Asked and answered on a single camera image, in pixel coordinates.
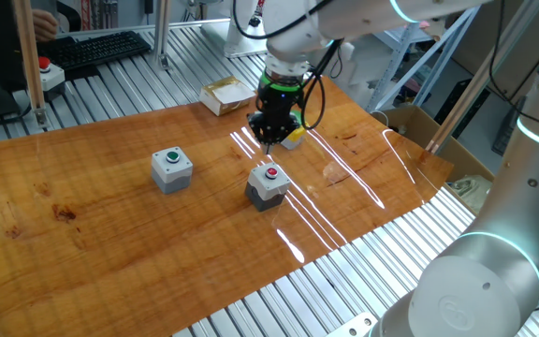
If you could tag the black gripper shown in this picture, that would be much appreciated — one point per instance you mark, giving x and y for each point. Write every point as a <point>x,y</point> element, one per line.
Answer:
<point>279,103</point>

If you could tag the yellow box green mushroom button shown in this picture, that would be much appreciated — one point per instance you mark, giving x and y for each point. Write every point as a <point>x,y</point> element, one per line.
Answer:
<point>296,139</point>

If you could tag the grey box red button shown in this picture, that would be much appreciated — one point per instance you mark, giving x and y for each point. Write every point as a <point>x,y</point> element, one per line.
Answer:
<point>262,194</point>

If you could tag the grey box green button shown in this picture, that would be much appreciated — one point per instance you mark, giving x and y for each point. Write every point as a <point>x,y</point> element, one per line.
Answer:
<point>166,180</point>

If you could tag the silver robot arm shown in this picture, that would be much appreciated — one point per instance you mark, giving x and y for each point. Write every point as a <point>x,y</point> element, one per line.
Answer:
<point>485,290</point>

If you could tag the bare person hand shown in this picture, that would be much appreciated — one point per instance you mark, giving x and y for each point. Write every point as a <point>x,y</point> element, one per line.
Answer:
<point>45,25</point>

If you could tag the gold tissue pack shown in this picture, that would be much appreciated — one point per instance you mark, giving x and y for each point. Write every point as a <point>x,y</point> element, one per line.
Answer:
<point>225,100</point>

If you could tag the white equipment base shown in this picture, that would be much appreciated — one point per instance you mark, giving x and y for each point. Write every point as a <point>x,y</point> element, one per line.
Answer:
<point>241,44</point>

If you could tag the cardboard box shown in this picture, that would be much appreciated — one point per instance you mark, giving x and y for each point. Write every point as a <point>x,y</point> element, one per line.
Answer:
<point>414,126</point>

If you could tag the black crate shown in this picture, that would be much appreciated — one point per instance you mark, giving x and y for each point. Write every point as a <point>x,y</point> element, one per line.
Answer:
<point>445,105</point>

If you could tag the black keyboard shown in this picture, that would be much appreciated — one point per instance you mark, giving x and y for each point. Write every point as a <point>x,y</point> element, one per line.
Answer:
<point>96,49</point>

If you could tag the crumpled greenish bag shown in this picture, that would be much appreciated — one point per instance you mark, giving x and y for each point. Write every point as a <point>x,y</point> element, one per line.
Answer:
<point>470,189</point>

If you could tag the wood-grain table mat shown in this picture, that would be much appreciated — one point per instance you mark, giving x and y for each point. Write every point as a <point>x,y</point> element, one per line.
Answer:
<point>110,257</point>

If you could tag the grey robot mounting plate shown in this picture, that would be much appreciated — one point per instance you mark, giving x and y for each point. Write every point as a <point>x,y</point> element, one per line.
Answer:
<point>353,325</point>

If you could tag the white emergency stop box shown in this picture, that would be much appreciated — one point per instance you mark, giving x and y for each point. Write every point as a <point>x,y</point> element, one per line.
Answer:
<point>52,77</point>

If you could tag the aluminium frame post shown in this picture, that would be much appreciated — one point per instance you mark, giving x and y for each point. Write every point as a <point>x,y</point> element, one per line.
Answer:
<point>162,33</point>

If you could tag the wood-coloured frame post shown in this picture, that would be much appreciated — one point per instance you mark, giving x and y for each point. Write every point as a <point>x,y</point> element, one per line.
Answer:
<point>456,116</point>
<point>28,61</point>

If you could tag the pale metal shelf frame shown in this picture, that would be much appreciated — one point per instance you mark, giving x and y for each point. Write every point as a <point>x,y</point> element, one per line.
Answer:
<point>450,55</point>

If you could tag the aluminium frame rail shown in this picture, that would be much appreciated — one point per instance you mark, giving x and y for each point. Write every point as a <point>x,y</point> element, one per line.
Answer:
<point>110,27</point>

